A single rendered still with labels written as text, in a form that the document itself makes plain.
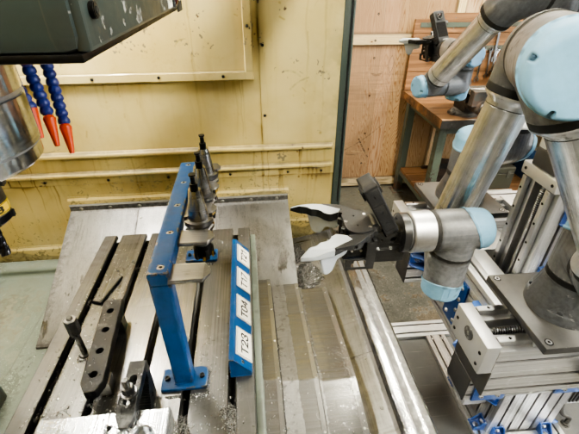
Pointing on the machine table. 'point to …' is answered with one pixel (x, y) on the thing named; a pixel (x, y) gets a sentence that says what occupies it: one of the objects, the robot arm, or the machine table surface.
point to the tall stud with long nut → (76, 334)
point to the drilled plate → (164, 419)
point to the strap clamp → (140, 398)
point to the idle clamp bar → (107, 328)
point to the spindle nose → (16, 126)
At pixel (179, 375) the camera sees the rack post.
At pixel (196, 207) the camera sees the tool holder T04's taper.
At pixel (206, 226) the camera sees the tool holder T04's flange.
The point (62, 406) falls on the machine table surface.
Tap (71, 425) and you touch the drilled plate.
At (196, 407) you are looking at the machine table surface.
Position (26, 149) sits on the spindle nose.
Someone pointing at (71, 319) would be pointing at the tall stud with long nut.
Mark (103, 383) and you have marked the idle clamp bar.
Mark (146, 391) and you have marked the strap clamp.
